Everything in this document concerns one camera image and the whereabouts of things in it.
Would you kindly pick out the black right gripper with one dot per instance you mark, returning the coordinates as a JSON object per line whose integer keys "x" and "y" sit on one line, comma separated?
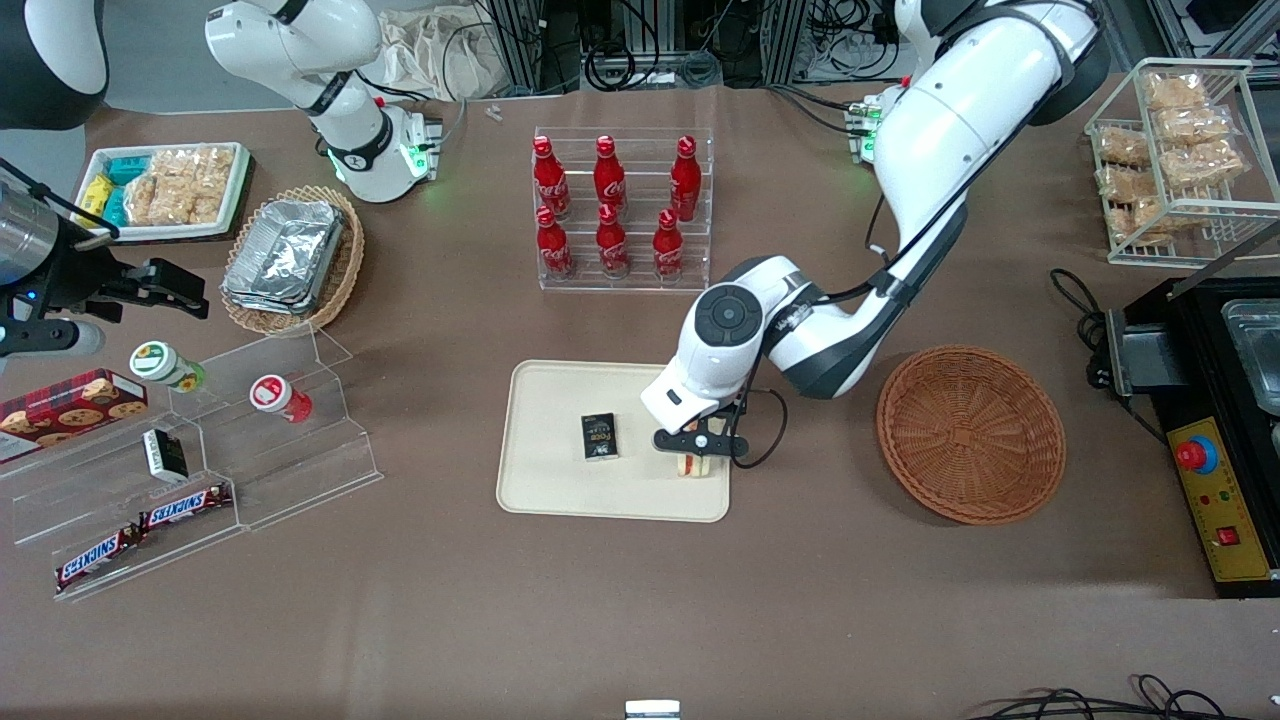
{"x": 82, "y": 280}

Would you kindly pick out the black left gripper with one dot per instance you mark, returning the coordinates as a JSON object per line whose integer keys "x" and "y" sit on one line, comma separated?
{"x": 730, "y": 409}

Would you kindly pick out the triangular sandwich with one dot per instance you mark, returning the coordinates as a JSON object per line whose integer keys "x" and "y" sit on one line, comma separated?
{"x": 694, "y": 467}

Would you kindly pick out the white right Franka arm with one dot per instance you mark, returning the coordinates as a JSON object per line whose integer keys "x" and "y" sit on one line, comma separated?
{"x": 350, "y": 120}

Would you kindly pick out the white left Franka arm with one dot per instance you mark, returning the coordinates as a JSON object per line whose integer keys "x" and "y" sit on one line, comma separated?
{"x": 940, "y": 130}

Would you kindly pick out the white rectangular snack tray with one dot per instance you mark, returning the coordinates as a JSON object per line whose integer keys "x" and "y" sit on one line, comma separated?
{"x": 160, "y": 232}

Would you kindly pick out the beige plastic tray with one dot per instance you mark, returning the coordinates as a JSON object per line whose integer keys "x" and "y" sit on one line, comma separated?
{"x": 540, "y": 480}

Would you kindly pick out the light wicker basket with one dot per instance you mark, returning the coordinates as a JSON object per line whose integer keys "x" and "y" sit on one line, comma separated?
{"x": 340, "y": 270}

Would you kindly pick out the brown wicker basket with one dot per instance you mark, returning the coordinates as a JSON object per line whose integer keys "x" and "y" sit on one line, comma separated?
{"x": 970, "y": 435}

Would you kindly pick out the green lidded drink cup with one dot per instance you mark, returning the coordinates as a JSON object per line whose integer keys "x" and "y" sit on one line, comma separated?
{"x": 160, "y": 363}

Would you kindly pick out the teal snack packet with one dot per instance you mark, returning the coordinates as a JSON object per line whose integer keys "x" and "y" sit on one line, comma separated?
{"x": 114, "y": 207}
{"x": 128, "y": 168}

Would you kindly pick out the small black snack box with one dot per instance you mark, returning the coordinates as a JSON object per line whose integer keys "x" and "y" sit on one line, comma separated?
{"x": 599, "y": 437}

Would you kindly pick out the aluminium foil container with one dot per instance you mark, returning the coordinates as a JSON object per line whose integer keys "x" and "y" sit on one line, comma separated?
{"x": 285, "y": 255}

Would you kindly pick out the yellow snack packet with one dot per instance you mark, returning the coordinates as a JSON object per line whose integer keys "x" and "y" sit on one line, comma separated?
{"x": 97, "y": 193}

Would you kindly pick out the red lidded drink cup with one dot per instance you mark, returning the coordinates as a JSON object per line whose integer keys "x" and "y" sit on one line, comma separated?
{"x": 275, "y": 395}

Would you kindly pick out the red cookie box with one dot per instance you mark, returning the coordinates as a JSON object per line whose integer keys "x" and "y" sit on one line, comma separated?
{"x": 70, "y": 410}

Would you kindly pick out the small black white box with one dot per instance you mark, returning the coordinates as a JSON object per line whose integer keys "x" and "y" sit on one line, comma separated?
{"x": 165, "y": 455}

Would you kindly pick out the clear acrylic bottle rack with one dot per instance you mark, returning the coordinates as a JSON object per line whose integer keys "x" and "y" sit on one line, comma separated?
{"x": 640, "y": 285}

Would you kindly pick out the red cola bottle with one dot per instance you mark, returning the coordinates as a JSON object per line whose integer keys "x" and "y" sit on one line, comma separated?
{"x": 609, "y": 180}
{"x": 668, "y": 250}
{"x": 553, "y": 250}
{"x": 550, "y": 180}
{"x": 612, "y": 245}
{"x": 686, "y": 180}

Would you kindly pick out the clear acrylic stepped display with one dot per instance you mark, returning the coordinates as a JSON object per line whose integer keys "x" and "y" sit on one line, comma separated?
{"x": 290, "y": 470}

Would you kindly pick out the Snickers chocolate bar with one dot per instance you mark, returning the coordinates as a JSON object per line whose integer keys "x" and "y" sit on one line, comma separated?
{"x": 185, "y": 507}
{"x": 95, "y": 558}

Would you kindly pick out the white cloth bag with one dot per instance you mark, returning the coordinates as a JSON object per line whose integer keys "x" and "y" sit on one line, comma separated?
{"x": 440, "y": 55}

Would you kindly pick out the black countertop appliance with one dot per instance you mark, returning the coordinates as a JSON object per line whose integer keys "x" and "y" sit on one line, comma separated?
{"x": 1145, "y": 355}

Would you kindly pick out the red emergency stop button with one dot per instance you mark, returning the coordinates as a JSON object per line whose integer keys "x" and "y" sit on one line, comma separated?
{"x": 1196, "y": 455}

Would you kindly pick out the bagged rice cracker pack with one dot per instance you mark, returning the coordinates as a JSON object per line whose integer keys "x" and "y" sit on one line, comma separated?
{"x": 1205, "y": 165}
{"x": 1125, "y": 183}
{"x": 1175, "y": 90}
{"x": 1140, "y": 222}
{"x": 1122, "y": 147}
{"x": 1195, "y": 125}

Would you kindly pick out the yellow control panel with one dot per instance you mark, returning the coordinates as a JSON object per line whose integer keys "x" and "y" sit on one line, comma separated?
{"x": 1225, "y": 500}

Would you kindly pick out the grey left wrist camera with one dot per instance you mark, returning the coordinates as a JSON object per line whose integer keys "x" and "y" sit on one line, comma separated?
{"x": 700, "y": 443}

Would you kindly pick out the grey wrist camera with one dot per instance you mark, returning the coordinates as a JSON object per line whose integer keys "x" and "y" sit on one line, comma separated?
{"x": 50, "y": 338}
{"x": 700, "y": 443}

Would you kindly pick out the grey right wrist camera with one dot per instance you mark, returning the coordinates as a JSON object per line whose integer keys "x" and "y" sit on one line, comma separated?
{"x": 50, "y": 338}

